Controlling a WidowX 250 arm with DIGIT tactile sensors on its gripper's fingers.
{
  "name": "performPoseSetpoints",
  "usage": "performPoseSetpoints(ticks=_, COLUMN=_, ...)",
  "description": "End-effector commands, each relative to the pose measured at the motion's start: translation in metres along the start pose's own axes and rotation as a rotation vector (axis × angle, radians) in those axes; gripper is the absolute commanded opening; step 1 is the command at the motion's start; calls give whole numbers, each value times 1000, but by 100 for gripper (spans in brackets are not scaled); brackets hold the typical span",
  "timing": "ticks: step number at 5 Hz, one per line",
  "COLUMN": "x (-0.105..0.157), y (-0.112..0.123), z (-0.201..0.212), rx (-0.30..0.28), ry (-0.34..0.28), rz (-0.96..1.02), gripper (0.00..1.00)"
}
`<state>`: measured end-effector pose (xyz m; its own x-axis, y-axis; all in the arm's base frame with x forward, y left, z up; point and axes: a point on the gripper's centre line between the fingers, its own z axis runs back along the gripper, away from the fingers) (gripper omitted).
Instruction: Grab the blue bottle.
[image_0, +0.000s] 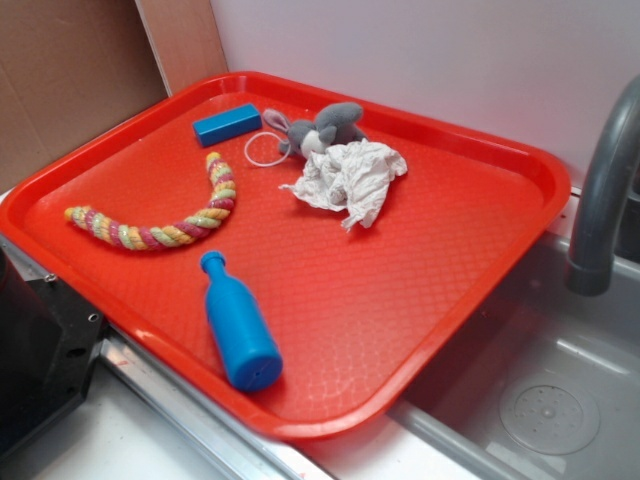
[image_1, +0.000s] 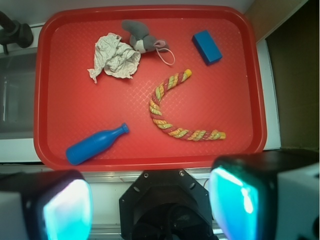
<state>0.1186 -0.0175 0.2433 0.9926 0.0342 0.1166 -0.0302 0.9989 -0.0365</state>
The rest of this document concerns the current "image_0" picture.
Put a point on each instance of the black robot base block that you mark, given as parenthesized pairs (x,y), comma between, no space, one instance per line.
(50,339)

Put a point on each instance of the blue plastic bottle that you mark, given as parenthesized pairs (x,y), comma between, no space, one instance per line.
(250,356)

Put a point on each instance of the red plastic tray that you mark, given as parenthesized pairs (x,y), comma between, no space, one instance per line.
(356,314)

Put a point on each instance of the crumpled white paper towel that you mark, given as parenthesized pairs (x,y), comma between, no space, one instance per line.
(354,178)

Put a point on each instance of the grey plush bunny toy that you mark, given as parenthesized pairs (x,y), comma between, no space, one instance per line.
(335,124)

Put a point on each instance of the blue rectangular block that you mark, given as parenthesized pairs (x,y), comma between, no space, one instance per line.
(227,125)

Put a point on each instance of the grey plastic toy sink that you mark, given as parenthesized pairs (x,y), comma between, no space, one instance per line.
(539,383)

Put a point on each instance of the grey toy faucet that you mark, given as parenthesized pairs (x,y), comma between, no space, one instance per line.
(607,219)

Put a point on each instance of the brown cardboard panel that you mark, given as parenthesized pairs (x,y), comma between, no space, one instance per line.
(71,70)

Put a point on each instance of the multicolour braided rope toy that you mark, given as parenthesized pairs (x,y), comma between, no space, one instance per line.
(194,227)

